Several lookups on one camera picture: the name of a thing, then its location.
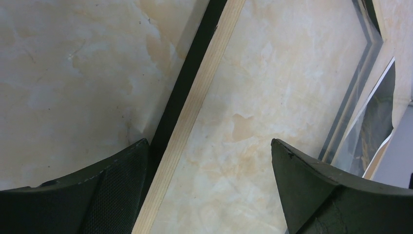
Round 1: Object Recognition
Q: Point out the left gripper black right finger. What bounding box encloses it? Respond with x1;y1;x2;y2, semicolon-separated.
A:
271;139;413;234

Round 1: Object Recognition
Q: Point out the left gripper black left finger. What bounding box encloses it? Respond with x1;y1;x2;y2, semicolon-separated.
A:
0;139;149;234

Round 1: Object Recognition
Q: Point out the landscape photo print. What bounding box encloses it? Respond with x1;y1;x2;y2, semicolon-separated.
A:
331;58;395;177

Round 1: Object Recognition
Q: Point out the wooden picture frame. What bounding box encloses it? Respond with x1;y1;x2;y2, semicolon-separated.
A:
133;0;381;234

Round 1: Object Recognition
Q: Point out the brown cardboard backing board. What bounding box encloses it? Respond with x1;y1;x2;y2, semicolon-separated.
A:
362;142;389;180

